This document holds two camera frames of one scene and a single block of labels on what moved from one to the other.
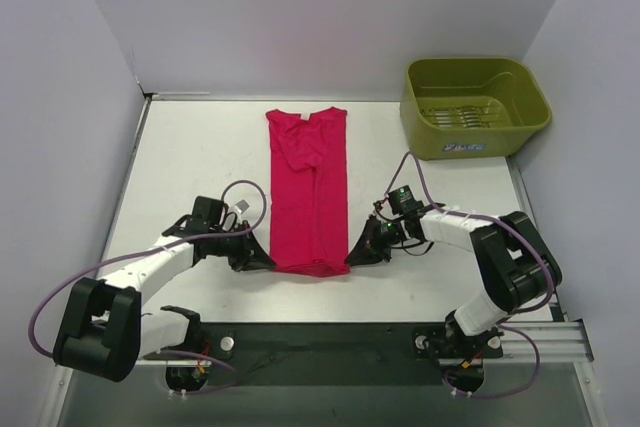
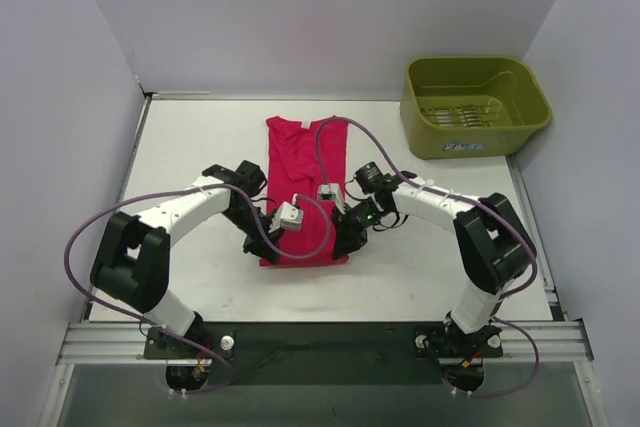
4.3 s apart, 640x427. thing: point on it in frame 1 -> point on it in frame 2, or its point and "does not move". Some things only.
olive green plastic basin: (471, 107) does not move
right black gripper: (375, 239) -> (345, 238)
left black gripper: (245, 252) -> (265, 243)
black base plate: (333, 354) does not move
